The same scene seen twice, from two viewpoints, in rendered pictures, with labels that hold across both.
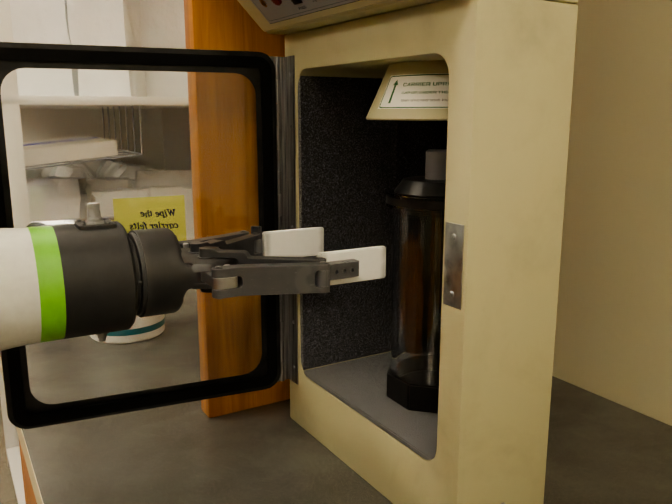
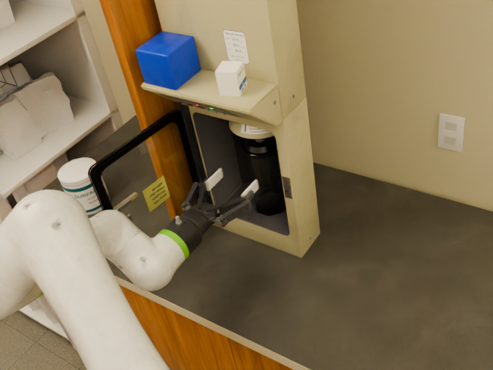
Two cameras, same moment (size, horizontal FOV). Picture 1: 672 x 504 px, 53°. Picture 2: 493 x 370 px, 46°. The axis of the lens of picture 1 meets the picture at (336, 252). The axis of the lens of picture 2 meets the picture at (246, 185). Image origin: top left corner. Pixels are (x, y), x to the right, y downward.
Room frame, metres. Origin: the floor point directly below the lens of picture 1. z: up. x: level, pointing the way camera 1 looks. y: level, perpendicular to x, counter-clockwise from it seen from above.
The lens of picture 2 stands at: (-0.53, 0.36, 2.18)
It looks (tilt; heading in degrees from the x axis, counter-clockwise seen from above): 39 degrees down; 342
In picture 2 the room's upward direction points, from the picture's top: 11 degrees counter-clockwise
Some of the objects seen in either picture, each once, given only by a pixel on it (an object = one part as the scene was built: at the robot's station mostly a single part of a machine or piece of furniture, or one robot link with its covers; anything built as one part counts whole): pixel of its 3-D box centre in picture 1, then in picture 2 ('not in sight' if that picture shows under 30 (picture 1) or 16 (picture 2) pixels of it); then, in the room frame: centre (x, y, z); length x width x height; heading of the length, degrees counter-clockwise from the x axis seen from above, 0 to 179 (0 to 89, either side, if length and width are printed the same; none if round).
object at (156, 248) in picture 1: (182, 268); (199, 217); (0.57, 0.14, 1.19); 0.09 x 0.08 x 0.07; 120
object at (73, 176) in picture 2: not in sight; (84, 186); (1.14, 0.37, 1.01); 0.13 x 0.13 x 0.15
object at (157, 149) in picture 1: (145, 236); (155, 197); (0.72, 0.21, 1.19); 0.30 x 0.01 x 0.40; 113
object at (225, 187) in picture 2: (452, 233); (265, 150); (0.72, -0.13, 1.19); 0.26 x 0.24 x 0.35; 31
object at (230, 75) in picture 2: not in sight; (231, 78); (0.56, -0.01, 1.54); 0.05 x 0.05 x 0.06; 47
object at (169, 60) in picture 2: not in sight; (169, 60); (0.72, 0.08, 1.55); 0.10 x 0.10 x 0.09; 31
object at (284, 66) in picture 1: (285, 227); (198, 164); (0.78, 0.06, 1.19); 0.03 x 0.02 x 0.39; 31
